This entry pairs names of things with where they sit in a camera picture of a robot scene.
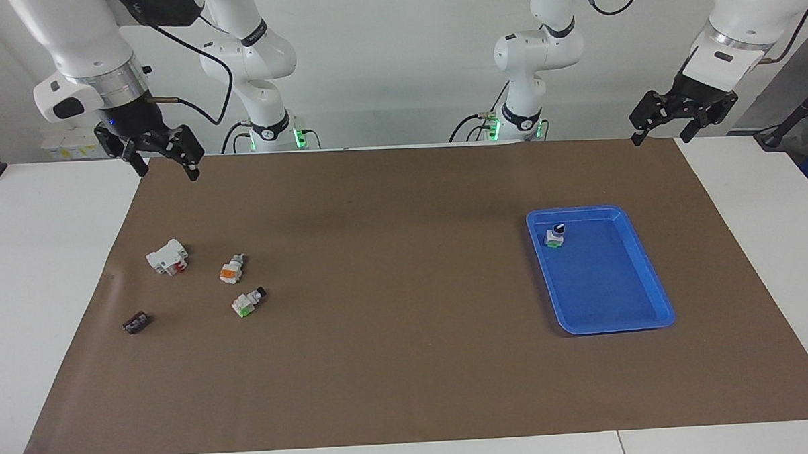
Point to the small black terminal block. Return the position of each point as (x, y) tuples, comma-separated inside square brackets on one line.
[(136, 323)]

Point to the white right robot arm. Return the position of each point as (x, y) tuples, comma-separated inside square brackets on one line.
[(82, 43)]

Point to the brown table mat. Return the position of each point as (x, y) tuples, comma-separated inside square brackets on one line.
[(394, 321)]

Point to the blue plastic tray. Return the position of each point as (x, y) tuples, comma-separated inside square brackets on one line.
[(608, 287)]

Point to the white circuit breaker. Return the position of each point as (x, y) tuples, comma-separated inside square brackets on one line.
[(167, 257)]

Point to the black stand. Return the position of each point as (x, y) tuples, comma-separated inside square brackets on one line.
[(787, 123)]

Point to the green-based selector switch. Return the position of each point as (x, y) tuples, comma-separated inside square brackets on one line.
[(555, 236), (247, 302)]

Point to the white box device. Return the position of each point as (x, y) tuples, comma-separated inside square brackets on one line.
[(72, 141)]

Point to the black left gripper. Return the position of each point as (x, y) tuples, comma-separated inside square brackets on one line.
[(702, 95)]

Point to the orange-based push button switch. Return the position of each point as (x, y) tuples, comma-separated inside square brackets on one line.
[(231, 270)]

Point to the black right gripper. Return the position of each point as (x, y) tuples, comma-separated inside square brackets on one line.
[(135, 122)]

